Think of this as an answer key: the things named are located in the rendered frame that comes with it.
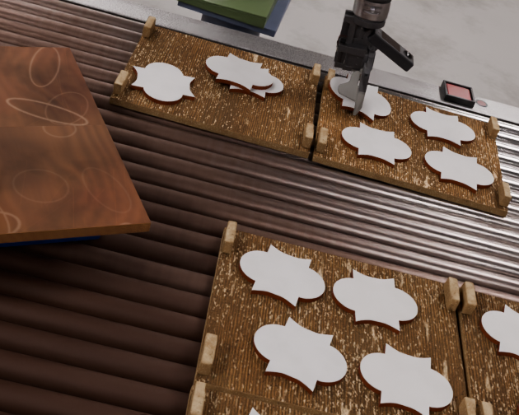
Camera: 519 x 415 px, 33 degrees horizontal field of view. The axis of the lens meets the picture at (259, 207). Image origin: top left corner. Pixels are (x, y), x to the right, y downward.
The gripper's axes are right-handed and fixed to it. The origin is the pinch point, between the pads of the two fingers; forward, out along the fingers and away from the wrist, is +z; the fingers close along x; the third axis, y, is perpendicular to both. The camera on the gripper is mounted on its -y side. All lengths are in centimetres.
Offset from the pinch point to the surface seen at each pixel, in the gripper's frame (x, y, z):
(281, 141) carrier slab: 24.1, 15.0, -0.5
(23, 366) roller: 95, 43, -1
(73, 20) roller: -4, 66, -4
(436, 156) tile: 14.4, -17.5, 1.8
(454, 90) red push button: -22.0, -24.1, 4.1
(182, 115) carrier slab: 25.2, 35.2, -2.5
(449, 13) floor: -315, -65, 101
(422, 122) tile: 1.5, -14.8, 1.5
